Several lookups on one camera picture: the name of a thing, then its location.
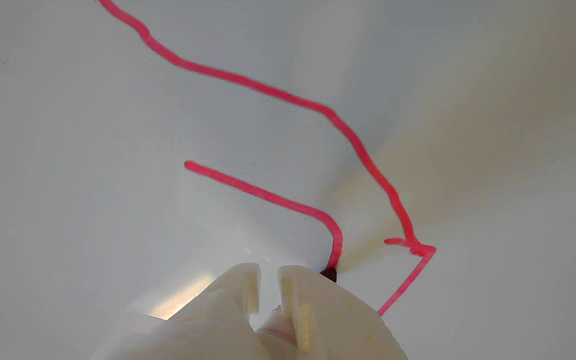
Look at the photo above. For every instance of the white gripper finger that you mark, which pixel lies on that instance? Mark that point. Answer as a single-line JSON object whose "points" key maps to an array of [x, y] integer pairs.
{"points": [[338, 325], [193, 325]]}

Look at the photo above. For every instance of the red marker pen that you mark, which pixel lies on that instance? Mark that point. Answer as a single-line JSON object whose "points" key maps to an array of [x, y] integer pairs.
{"points": [[275, 327]]}

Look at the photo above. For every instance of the large white whiteboard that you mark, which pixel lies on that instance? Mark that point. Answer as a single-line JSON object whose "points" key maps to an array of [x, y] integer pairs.
{"points": [[118, 150]]}

